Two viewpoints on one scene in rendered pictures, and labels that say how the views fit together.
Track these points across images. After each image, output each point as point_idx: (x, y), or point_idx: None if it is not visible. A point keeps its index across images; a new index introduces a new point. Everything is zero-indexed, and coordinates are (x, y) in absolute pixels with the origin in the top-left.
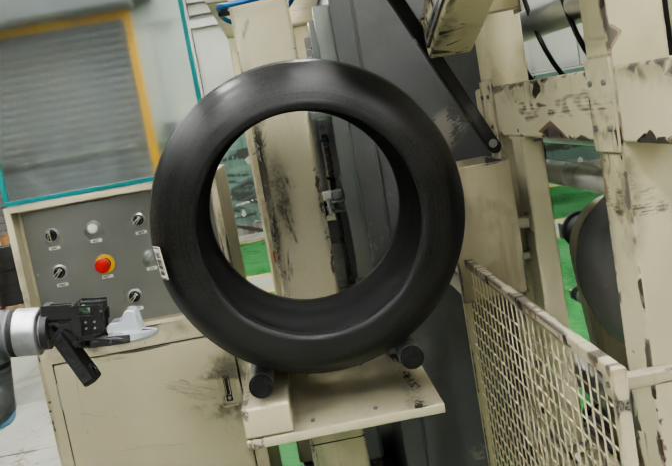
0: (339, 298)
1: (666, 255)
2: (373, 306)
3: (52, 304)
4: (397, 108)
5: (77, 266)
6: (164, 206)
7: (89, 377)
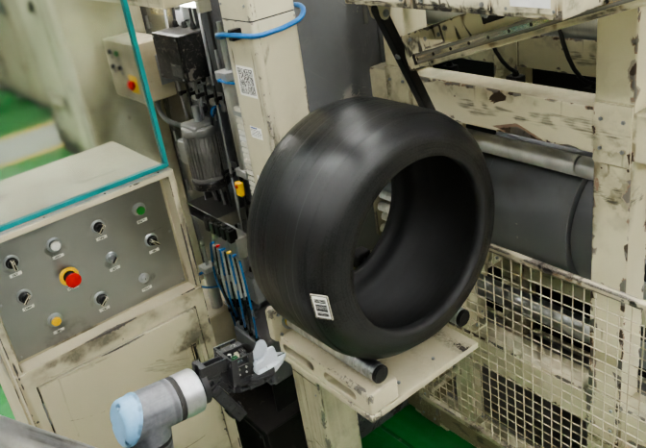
0: (360, 276)
1: (638, 226)
2: (385, 275)
3: (204, 362)
4: (471, 143)
5: (41, 286)
6: (328, 261)
7: (243, 413)
